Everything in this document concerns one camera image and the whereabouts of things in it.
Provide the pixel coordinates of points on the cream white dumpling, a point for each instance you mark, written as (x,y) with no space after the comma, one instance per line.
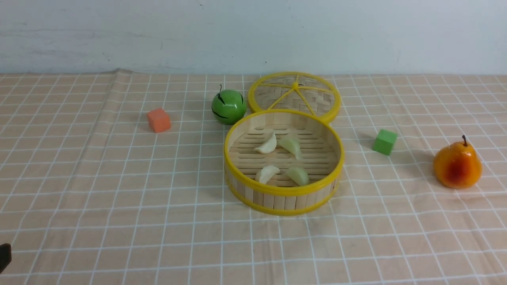
(264,175)
(268,146)

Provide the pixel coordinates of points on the pale green dumpling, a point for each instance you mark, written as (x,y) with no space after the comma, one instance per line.
(298,175)
(291,144)

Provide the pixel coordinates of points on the green cube block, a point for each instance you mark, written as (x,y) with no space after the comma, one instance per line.
(385,142)

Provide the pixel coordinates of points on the green apple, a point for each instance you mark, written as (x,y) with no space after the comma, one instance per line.
(228,106)

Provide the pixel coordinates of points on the bamboo steamer tray yellow rims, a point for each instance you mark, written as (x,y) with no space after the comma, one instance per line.
(323,157)

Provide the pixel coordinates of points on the beige checkered tablecloth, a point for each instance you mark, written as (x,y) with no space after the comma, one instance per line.
(90,195)

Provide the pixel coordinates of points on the orange yellow pear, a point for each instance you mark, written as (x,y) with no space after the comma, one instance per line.
(458,166)

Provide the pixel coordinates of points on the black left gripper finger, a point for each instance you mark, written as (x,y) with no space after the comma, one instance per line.
(5,256)

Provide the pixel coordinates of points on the bamboo steamer lid yellow rim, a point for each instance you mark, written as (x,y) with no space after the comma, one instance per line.
(299,91)

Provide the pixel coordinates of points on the orange cube block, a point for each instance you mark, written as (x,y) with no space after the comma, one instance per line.
(159,120)

